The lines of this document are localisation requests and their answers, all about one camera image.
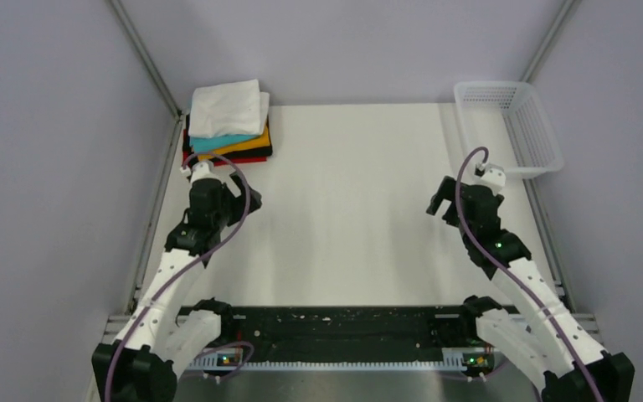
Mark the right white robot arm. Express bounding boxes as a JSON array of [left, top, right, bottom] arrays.
[[426, 176, 635, 401]]

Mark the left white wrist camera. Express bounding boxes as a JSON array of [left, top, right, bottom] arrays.
[[179, 161, 220, 185]]

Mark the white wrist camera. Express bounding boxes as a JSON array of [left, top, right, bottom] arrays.
[[474, 163, 507, 196], [179, 161, 220, 185]]

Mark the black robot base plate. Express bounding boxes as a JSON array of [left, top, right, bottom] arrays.
[[211, 306, 494, 363]]

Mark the white t shirt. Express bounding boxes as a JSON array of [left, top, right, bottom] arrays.
[[188, 80, 270, 139]]

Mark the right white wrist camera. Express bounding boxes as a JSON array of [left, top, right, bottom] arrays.
[[474, 163, 507, 196]]

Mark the white plastic basket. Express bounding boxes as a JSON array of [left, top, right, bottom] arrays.
[[454, 80, 564, 179]]

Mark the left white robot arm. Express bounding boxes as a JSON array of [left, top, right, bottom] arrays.
[[91, 168, 261, 401]]

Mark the folded cyan t shirt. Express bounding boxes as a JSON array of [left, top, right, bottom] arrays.
[[188, 134, 258, 152]]

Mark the folded black t shirt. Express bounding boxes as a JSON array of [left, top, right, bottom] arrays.
[[181, 116, 273, 162]]

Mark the aluminium frame rail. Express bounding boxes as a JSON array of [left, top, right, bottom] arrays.
[[101, 313, 604, 344]]

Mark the folded red t shirt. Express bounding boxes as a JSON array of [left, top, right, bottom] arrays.
[[181, 148, 272, 167]]

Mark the white slotted cable duct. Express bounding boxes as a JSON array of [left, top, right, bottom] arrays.
[[186, 348, 496, 374]]

